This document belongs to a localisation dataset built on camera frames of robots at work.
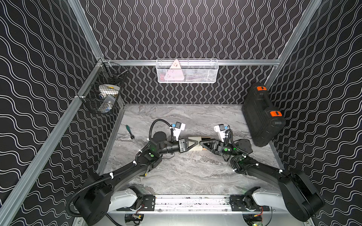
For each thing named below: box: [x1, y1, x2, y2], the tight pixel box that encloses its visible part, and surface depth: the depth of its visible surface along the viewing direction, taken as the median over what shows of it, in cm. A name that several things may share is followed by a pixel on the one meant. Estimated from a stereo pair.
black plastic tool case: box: [241, 82, 287, 147], surface depth 89 cm
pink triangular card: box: [164, 59, 185, 81], surface depth 92 cm
